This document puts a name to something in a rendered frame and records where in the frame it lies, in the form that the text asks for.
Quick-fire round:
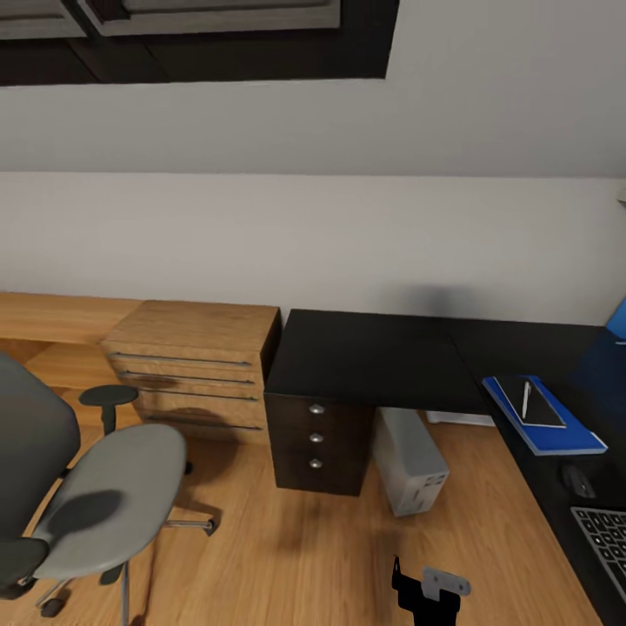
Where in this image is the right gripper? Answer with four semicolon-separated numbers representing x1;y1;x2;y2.
391;556;461;626

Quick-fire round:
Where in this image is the notebook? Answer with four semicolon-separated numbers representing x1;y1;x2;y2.
494;376;566;428

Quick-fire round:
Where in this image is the mouse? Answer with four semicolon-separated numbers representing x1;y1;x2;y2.
559;463;596;498

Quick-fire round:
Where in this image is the keyboard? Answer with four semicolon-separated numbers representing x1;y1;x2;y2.
570;507;626;603

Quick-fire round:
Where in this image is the swivel chair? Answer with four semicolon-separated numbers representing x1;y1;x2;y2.
0;350;216;626

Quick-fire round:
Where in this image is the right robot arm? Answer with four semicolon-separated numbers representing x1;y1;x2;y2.
391;556;471;626

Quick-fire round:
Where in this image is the folder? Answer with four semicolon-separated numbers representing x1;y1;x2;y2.
483;376;608;456

